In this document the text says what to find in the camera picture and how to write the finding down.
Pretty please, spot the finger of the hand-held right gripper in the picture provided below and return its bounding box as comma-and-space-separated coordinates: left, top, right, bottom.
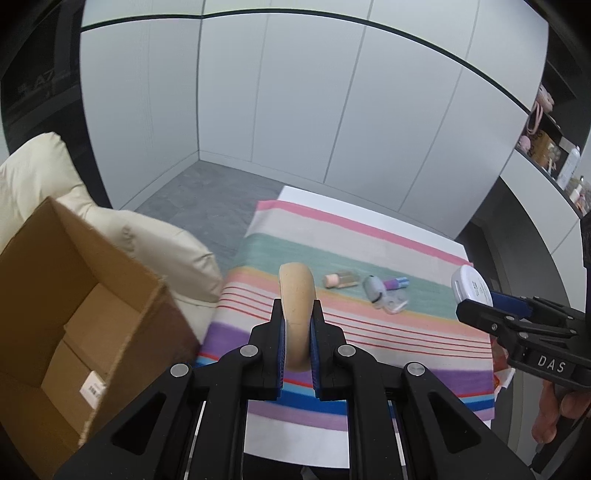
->
456, 299, 573, 342
490, 291, 587, 325

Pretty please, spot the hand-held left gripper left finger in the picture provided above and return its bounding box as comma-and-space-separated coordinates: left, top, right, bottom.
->
53, 299, 287, 480

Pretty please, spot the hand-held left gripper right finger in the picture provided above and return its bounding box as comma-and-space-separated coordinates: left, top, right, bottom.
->
310, 299, 536, 480

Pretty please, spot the round white tin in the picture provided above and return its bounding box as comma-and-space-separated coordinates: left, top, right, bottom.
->
451, 265, 494, 305

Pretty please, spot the beige round case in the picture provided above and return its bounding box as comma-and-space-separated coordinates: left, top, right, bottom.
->
278, 263, 318, 372

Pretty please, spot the brown cardboard box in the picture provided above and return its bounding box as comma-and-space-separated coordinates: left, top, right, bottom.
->
0, 196, 201, 480

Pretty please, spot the person's right hand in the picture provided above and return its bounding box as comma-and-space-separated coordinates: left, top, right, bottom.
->
531, 383, 591, 446

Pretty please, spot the red printed bag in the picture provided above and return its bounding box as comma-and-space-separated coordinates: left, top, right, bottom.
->
492, 342, 515, 402

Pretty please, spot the small pink-capped bottle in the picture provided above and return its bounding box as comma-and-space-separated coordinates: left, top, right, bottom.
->
323, 271, 360, 289

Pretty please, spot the grey tube with clear cap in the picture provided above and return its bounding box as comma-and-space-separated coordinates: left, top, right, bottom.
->
362, 274, 387, 305

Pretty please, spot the striped colourful cloth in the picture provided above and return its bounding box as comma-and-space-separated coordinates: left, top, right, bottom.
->
194, 199, 498, 432

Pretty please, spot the tall white bottle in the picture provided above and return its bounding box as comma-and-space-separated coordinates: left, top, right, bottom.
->
556, 147, 581, 188

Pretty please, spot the cream padded chair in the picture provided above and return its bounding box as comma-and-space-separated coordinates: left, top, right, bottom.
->
0, 131, 225, 342

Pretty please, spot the white panelled wardrobe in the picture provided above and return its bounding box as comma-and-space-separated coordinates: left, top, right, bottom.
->
81, 0, 550, 241

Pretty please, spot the black glass cabinet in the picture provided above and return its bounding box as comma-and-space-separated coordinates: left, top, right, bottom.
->
0, 46, 112, 208

